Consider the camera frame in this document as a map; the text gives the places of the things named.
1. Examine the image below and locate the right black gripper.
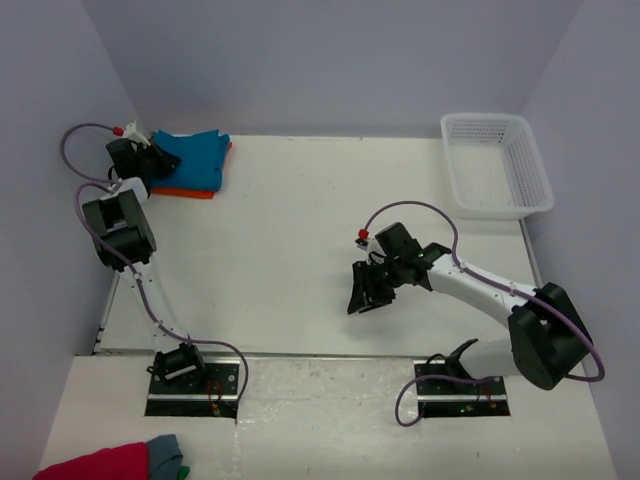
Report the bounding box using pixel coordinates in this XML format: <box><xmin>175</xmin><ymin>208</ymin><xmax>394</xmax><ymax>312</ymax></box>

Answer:
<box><xmin>348</xmin><ymin>258</ymin><xmax>406</xmax><ymax>315</ymax></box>

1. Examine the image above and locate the blue t shirt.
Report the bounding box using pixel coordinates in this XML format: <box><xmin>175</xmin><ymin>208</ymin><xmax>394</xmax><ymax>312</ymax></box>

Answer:
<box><xmin>151</xmin><ymin>130</ymin><xmax>232</xmax><ymax>194</ymax></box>

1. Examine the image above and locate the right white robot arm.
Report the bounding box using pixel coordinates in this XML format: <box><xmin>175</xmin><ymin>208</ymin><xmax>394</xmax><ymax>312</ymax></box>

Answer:
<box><xmin>347</xmin><ymin>222</ymin><xmax>592</xmax><ymax>393</ymax></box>

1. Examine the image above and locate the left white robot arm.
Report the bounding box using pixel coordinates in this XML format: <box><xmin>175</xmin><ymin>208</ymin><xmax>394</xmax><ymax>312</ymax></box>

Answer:
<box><xmin>74</xmin><ymin>138</ymin><xmax>208</xmax><ymax>393</ymax></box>

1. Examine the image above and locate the orange folded t shirt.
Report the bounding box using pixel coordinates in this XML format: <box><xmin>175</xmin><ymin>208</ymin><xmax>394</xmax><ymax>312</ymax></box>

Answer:
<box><xmin>151</xmin><ymin>136</ymin><xmax>233</xmax><ymax>200</ymax></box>

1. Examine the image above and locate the white plastic basket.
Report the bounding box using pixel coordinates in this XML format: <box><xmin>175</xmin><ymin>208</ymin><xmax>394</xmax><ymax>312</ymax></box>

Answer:
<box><xmin>440</xmin><ymin>113</ymin><xmax>554</xmax><ymax>221</ymax></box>

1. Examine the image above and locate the green t shirt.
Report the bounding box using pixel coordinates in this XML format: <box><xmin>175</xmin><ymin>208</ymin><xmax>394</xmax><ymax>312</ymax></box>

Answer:
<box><xmin>177</xmin><ymin>466</ymin><xmax>190</xmax><ymax>480</ymax></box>

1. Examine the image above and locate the grey t shirt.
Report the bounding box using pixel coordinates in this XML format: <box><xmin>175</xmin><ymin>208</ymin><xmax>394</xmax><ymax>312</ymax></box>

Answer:
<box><xmin>146</xmin><ymin>434</ymin><xmax>183</xmax><ymax>480</ymax></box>

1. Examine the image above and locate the red t shirt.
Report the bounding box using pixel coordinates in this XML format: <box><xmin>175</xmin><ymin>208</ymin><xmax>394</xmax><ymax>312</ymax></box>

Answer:
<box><xmin>33</xmin><ymin>442</ymin><xmax>149</xmax><ymax>480</ymax></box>

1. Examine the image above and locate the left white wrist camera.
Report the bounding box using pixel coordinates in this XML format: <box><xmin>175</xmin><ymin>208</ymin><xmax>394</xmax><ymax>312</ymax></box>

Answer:
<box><xmin>111</xmin><ymin>121</ymin><xmax>151</xmax><ymax>147</ymax></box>

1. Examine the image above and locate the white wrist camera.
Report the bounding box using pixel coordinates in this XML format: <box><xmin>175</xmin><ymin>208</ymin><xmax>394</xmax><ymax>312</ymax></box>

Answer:
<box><xmin>111</xmin><ymin>121</ymin><xmax>151</xmax><ymax>147</ymax></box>
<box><xmin>355</xmin><ymin>228</ymin><xmax>384</xmax><ymax>254</ymax></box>

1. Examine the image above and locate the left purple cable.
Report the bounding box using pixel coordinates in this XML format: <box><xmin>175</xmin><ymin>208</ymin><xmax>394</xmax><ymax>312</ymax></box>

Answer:
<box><xmin>59</xmin><ymin>123</ymin><xmax>251</xmax><ymax>412</ymax></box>

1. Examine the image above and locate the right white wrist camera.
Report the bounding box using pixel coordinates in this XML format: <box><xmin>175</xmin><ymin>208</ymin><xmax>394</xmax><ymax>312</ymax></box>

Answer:
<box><xmin>355</xmin><ymin>228</ymin><xmax>384</xmax><ymax>254</ymax></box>

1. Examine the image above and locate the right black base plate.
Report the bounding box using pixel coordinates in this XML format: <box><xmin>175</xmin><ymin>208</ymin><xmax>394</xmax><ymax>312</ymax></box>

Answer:
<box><xmin>416</xmin><ymin>377</ymin><xmax>510</xmax><ymax>419</ymax></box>

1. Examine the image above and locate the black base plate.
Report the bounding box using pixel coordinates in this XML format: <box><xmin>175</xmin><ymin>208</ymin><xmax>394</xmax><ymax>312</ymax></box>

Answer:
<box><xmin>416</xmin><ymin>377</ymin><xmax>510</xmax><ymax>419</ymax></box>
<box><xmin>144</xmin><ymin>358</ymin><xmax>241</xmax><ymax>420</ymax></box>

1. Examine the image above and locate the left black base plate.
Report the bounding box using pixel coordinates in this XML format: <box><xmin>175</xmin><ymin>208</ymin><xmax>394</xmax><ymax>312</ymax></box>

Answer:
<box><xmin>144</xmin><ymin>358</ymin><xmax>241</xmax><ymax>420</ymax></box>

